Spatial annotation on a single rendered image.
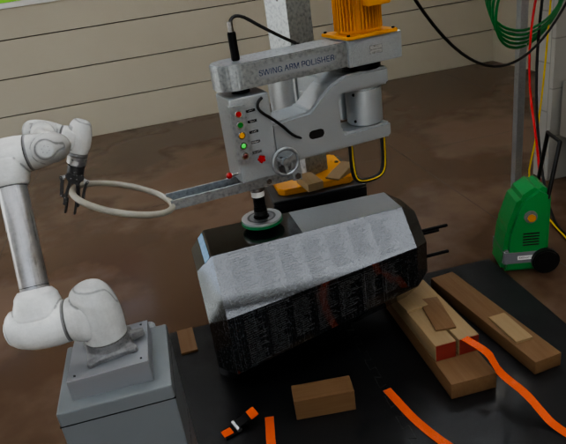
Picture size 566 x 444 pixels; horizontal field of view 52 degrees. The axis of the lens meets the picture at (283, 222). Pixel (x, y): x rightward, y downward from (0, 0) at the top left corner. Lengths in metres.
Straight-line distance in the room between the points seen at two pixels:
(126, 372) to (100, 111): 7.09
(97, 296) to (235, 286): 0.92
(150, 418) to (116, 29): 7.14
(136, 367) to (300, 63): 1.56
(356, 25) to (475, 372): 1.80
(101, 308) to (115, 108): 7.01
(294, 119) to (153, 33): 6.08
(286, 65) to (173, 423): 1.64
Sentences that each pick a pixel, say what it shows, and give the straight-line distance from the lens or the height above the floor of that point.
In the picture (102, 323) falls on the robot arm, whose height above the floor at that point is 1.03.
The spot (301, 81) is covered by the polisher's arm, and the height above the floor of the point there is 1.41.
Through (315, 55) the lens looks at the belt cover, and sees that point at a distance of 2.89.
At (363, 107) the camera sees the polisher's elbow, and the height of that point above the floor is 1.33.
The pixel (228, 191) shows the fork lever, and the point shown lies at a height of 1.07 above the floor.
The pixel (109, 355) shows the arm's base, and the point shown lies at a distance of 2.23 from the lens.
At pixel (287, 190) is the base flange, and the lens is 3.61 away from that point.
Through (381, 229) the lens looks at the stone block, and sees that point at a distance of 3.08.
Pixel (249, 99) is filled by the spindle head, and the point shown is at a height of 1.50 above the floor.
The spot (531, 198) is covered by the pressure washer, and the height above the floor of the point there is 0.52.
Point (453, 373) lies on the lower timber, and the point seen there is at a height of 0.11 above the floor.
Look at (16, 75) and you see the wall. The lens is 9.06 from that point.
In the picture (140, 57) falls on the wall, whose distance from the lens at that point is 8.88.
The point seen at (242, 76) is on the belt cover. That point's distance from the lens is 2.77.
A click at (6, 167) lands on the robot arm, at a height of 1.56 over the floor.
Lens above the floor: 2.12
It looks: 25 degrees down
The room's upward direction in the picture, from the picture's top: 8 degrees counter-clockwise
